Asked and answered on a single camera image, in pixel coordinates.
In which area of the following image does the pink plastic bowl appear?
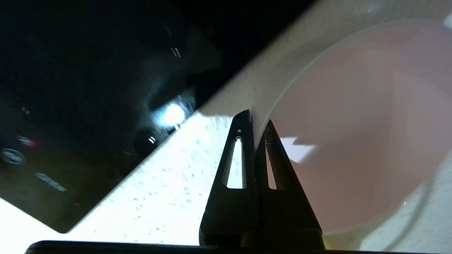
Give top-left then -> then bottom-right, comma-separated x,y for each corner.
252,18 -> 452,236

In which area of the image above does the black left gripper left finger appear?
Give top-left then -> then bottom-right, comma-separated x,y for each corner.
199,109 -> 260,247

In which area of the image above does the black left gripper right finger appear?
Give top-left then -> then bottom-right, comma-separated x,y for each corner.
255,119 -> 325,249

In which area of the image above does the black induction cooktop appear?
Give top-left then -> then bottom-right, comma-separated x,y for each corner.
0,0 -> 318,234

